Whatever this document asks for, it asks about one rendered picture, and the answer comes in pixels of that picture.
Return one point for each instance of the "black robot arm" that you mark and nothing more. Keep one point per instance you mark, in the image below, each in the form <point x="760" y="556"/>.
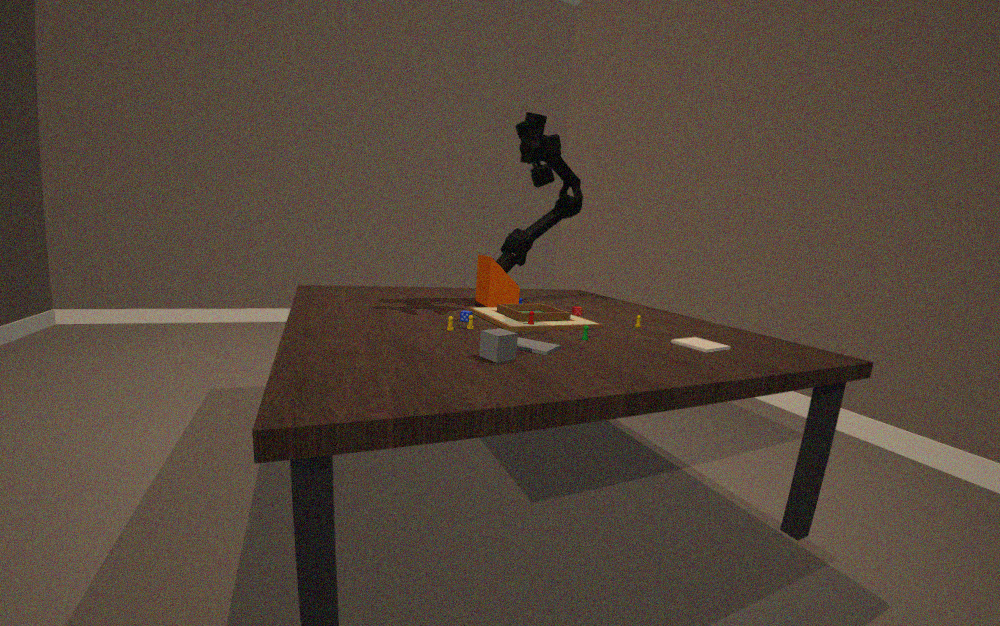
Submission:
<point x="520" y="241"/>

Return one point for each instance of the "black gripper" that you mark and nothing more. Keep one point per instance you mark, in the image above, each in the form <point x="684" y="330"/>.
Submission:
<point x="530" y="135"/>

